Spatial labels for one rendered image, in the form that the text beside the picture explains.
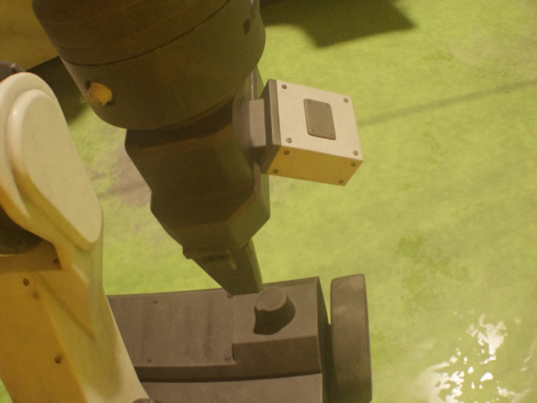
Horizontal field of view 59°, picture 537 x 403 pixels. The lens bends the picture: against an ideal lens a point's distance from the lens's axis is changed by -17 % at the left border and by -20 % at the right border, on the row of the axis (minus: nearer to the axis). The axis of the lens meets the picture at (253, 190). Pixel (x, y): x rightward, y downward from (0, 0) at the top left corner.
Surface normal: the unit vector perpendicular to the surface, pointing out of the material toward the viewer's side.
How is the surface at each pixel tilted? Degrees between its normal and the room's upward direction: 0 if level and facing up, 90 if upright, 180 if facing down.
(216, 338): 0
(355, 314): 6
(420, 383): 0
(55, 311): 90
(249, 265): 101
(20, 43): 90
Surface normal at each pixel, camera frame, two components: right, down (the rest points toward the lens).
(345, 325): -0.26, -0.51
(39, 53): 0.14, 0.68
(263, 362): -0.18, 0.03
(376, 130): -0.22, -0.68
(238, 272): 0.03, 0.84
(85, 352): 0.97, -0.14
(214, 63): 0.61, 0.58
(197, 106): 0.37, 0.73
